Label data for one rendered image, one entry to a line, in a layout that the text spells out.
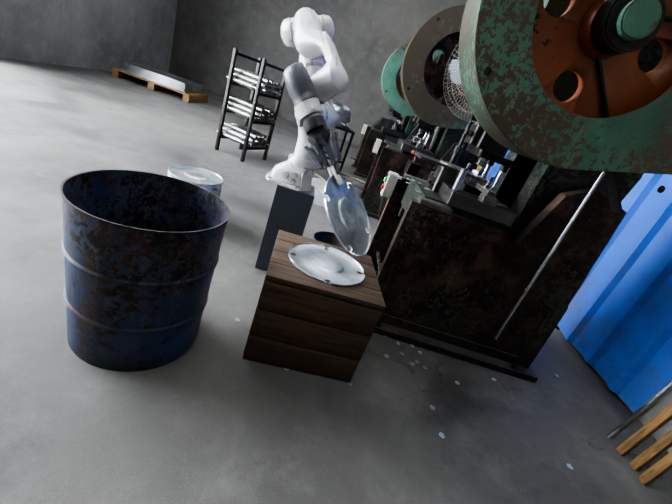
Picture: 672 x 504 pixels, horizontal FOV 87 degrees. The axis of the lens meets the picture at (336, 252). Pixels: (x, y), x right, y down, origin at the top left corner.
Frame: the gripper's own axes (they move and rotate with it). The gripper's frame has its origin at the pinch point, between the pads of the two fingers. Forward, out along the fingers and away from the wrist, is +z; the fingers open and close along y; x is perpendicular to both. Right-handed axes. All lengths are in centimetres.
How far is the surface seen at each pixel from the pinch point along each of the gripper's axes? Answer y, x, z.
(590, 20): 82, 27, -12
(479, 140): 42, 60, 6
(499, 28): 59, 13, -19
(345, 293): -5.4, -14.1, 37.0
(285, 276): -17.9, -23.4, 24.4
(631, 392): 67, 87, 149
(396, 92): -43, 340, -99
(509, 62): 59, 16, -10
